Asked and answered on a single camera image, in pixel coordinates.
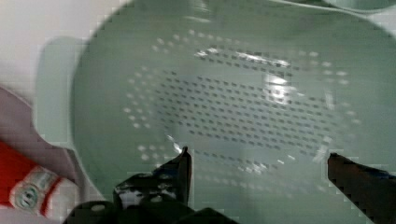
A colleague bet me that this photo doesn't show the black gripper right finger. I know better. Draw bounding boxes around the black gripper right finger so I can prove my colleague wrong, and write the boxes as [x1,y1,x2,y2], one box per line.
[327,153,396,224]

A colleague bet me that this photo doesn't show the green plastic cup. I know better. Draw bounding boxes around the green plastic cup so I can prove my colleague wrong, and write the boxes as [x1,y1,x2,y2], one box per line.
[323,0,396,12]

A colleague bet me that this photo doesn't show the red plush ketchup bottle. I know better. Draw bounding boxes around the red plush ketchup bottle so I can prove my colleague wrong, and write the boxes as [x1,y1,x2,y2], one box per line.
[0,142,79,220]

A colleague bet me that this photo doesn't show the grey round plate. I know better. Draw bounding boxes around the grey round plate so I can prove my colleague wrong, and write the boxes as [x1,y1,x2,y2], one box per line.
[1,89,104,224]

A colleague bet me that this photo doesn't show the green plastic strainer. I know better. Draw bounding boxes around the green plastic strainer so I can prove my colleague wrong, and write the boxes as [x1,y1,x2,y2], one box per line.
[34,0,395,224]

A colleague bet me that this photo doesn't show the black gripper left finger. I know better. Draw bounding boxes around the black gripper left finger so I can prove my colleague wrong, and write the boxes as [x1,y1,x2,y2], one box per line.
[63,147,238,224]

